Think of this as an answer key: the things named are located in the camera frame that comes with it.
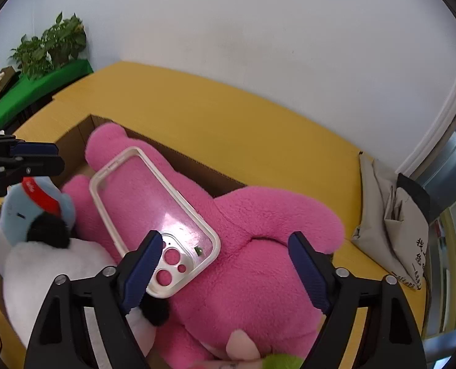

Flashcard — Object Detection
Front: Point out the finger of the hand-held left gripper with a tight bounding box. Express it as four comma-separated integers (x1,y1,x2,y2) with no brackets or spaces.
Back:
0,156,65,186
0,134,58,159

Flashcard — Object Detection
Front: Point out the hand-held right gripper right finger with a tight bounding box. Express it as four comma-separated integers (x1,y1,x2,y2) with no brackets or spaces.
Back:
287,231,428,369

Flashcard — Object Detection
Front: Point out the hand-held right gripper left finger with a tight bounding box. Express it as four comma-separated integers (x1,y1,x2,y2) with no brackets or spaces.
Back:
23,231,164,369

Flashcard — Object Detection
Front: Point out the brown cardboard box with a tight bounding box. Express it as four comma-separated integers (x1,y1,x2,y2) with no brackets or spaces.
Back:
0,113,336,354

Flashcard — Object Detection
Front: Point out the pink plush toy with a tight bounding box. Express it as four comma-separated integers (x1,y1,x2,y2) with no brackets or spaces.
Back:
61,122,347,369

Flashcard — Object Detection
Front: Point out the clear white-rimmed phone case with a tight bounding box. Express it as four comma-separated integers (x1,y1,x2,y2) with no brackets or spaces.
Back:
89,146,222,299

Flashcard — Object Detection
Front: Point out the white and blue penguin plush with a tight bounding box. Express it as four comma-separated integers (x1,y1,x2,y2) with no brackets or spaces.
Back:
0,177,171,354

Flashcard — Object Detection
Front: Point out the green stand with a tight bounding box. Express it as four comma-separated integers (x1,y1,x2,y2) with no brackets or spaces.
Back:
0,59,94,135

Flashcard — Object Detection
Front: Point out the olive tissue box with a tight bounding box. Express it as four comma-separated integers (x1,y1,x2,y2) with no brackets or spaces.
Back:
0,66,21,111

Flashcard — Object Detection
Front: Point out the grey canvas bag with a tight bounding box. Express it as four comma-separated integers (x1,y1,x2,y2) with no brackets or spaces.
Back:
351,153,432,292

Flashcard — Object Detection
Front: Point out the green soft toy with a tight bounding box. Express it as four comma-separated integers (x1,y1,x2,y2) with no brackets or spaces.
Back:
260,354,306,369

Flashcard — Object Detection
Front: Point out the green potted plant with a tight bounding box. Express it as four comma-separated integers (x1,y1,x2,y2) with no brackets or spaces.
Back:
10,12,87,81

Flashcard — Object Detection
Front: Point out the black cloth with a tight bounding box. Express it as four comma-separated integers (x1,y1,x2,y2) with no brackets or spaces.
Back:
396,173,442,224

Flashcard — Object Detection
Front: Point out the yellow framed glass panel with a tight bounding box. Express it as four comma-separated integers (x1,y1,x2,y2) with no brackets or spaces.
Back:
424,200,456,339

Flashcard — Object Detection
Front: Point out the white door frame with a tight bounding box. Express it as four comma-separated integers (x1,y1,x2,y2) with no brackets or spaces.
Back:
395,44,456,179

